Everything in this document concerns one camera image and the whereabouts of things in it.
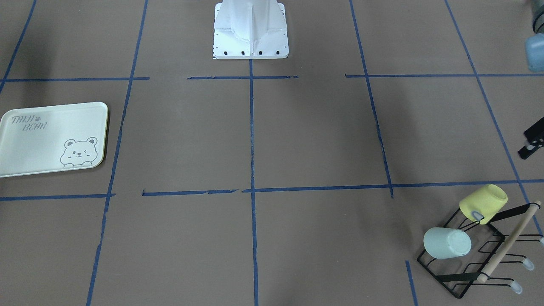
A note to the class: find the black wire cup rack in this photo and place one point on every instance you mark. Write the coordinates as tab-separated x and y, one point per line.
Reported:
458	274

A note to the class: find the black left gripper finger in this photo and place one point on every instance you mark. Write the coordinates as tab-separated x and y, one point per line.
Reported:
534	139

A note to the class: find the wooden rack handle bar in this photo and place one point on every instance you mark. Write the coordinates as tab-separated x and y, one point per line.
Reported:
496	259

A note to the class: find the cream bear tray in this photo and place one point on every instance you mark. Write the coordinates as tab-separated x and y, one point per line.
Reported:
51	139

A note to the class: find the pale green cup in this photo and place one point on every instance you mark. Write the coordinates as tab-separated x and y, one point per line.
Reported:
446	243

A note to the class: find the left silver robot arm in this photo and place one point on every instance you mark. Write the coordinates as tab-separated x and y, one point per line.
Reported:
534	51

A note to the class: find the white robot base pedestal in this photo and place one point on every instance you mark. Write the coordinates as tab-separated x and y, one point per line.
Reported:
250	29

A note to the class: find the yellow cup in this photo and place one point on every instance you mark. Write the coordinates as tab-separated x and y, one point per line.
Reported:
484	203

